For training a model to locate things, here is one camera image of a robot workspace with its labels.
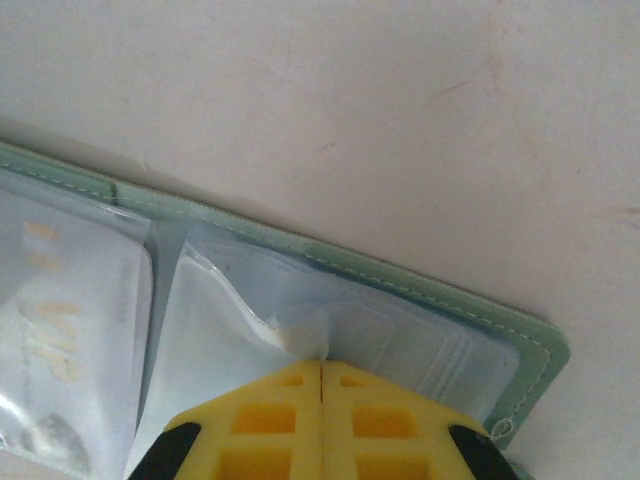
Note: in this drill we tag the white VIP credit card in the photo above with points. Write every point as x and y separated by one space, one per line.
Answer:
75 320

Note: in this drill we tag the green card holder wallet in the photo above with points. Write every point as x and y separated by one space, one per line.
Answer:
350 270

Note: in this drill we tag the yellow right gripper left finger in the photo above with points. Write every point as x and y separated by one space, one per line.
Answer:
260 425

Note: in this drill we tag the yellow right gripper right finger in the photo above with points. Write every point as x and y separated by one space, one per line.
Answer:
380 425

